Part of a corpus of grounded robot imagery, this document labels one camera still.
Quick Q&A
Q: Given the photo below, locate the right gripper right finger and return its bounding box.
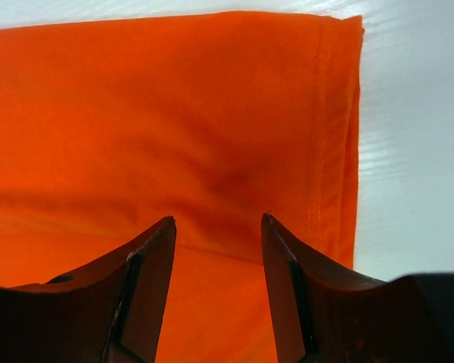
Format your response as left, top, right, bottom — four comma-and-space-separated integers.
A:
261, 214, 454, 362

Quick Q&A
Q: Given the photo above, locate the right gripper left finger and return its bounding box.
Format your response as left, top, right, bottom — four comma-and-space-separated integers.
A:
0, 216, 176, 362

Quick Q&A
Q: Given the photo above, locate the orange t shirt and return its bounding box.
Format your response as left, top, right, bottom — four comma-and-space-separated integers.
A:
0, 11, 364, 362

